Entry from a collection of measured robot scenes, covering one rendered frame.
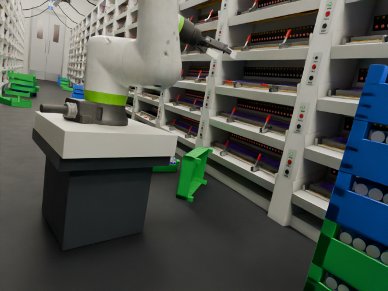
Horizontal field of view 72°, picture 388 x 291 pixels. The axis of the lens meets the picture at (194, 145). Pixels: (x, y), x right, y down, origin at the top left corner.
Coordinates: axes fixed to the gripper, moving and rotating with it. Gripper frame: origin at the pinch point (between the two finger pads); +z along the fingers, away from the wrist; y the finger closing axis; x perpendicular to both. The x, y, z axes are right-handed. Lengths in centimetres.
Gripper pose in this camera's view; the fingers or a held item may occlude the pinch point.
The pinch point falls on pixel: (224, 55)
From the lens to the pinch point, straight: 130.7
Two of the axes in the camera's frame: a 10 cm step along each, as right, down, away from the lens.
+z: 8.0, 2.5, 5.5
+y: 4.9, 2.6, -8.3
